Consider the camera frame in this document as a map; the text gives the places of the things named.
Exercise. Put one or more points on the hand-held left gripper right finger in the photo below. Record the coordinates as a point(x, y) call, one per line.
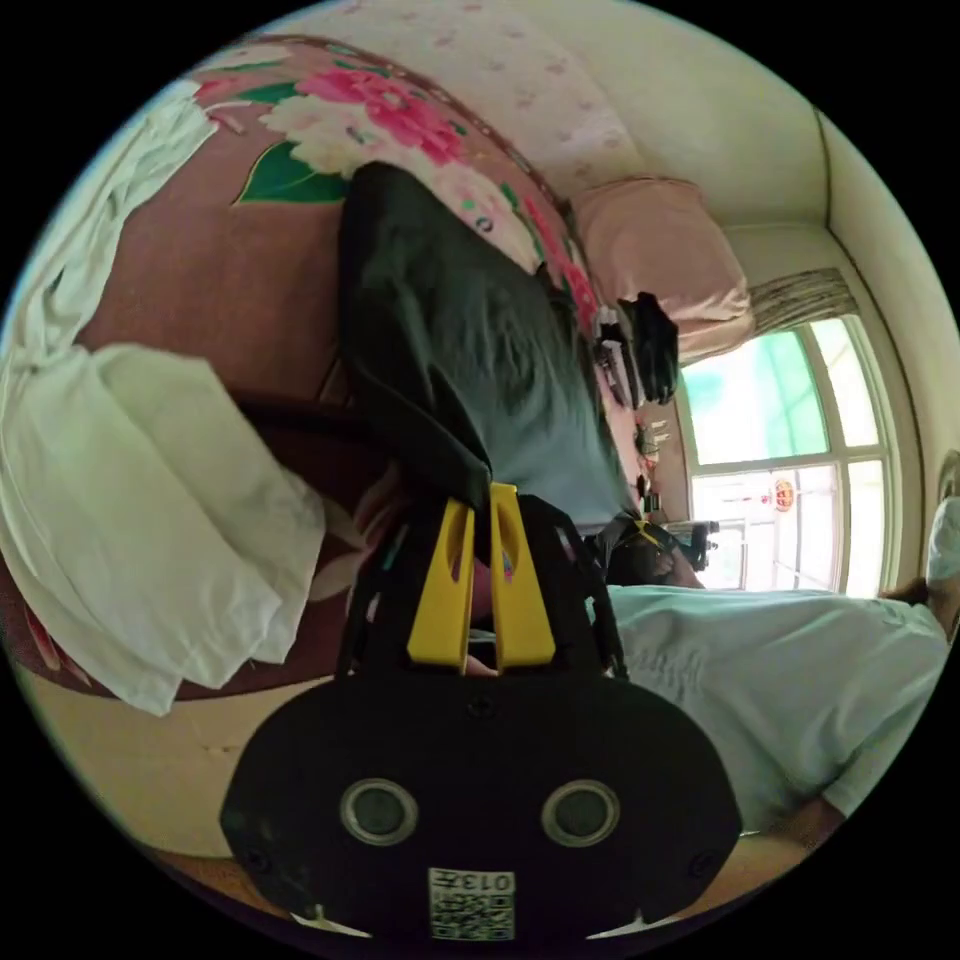
point(521, 600)

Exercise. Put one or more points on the black t-shirt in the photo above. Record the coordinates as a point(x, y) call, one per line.
point(457, 330)

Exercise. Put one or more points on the bed with floral sheet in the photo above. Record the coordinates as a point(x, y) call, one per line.
point(225, 247)

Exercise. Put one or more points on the person's left forearm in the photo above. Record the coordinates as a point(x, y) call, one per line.
point(787, 840)

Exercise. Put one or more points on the pink pillow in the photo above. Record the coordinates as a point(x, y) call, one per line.
point(660, 255)

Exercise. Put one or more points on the window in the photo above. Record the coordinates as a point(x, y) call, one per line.
point(780, 450)

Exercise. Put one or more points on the pile of clothes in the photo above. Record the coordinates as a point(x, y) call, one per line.
point(150, 480)

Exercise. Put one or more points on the striped curtain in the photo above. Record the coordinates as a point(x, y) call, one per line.
point(806, 300)

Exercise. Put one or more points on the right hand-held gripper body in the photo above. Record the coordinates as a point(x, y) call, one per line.
point(694, 544)

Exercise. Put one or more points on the person's body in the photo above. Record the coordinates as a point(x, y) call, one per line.
point(765, 675)

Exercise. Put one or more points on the person's right hand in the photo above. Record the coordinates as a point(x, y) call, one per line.
point(660, 570)

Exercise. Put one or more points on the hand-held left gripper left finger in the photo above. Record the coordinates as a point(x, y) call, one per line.
point(442, 592)

